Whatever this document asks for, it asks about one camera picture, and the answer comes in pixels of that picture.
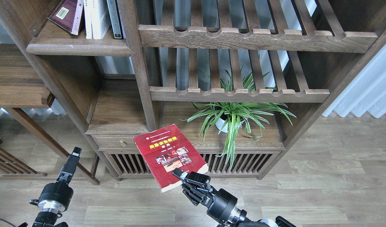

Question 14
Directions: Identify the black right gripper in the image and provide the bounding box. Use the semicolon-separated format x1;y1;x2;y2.
172;168;247;226

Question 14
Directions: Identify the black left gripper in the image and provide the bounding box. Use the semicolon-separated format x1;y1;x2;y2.
29;147;82;214

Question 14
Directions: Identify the red book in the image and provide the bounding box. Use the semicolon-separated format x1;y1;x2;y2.
133;125;209;193

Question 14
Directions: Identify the dark maroon book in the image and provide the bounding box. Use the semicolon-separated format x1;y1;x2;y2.
48;0;84;35

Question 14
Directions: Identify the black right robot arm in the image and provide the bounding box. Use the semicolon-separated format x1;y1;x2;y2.
172;168;294;227

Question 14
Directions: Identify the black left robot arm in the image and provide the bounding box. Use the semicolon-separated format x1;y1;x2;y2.
29;147;82;227

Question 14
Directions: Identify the brass drawer knob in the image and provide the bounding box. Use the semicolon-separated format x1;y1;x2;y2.
119;140;127;147

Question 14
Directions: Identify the white plant pot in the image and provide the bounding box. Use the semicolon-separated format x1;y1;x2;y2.
215;113;245;134

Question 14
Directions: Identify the green spider plant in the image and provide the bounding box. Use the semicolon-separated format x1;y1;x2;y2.
177;65;297;171

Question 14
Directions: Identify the wooden side table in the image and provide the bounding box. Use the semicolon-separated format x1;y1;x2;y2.
0;44;100;185

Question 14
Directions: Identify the dark wooden bookshelf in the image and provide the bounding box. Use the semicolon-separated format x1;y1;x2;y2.
0;0;386;179

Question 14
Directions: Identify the white upright book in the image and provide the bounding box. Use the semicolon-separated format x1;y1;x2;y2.
89;0;111;39

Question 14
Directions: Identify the grey-green upright book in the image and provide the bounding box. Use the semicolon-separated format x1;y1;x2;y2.
107;0;124;40

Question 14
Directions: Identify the white curtain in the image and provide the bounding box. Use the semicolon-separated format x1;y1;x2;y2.
322;44;386;118

